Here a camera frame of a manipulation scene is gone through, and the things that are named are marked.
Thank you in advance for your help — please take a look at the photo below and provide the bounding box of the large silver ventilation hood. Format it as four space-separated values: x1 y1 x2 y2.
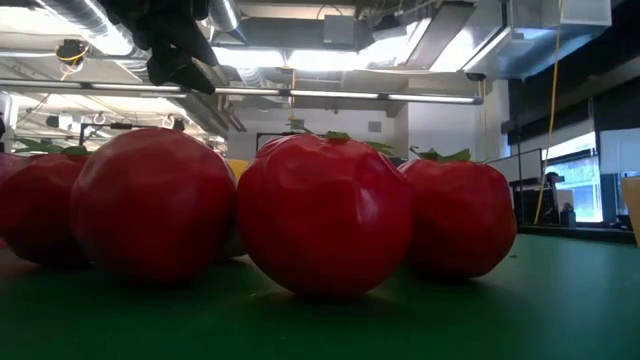
462 0 614 82

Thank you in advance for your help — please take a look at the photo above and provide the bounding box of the black metal table frame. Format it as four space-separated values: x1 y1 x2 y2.
517 223 639 246

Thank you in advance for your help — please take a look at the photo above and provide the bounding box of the large yellow toy lemon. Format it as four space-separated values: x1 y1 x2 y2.
219 158 251 260

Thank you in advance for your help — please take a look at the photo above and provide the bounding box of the yellow hanging cable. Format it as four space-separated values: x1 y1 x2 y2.
533 0 565 226

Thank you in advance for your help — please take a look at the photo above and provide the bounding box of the white partition panel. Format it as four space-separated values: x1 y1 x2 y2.
487 147 545 184

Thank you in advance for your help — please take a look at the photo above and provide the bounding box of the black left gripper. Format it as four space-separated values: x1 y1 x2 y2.
97 0 220 96

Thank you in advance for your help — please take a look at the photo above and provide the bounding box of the green table mat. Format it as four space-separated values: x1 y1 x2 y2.
0 232 640 360

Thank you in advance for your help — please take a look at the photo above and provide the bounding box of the red toy tomato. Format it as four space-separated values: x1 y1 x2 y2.
398 147 519 280
0 140 94 267
69 126 238 287
236 130 414 300

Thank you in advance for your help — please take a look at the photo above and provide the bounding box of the large ribbed silver duct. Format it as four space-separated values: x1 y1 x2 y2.
37 0 151 76

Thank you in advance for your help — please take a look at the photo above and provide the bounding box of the bright window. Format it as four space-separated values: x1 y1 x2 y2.
542 130 606 225

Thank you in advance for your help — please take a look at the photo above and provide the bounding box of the grey ceiling box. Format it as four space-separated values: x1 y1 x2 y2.
322 14 375 52

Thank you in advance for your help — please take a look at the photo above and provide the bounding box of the yellow cable reel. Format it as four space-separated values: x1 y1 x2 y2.
54 38 91 66

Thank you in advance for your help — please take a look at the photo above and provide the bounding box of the round silver duct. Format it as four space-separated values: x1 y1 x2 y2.
207 0 242 33

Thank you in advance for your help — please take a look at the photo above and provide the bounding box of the slanted silver duct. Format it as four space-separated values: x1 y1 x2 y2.
399 0 481 72

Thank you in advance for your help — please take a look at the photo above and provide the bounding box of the long ceiling light bar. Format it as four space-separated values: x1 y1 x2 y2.
0 78 485 106

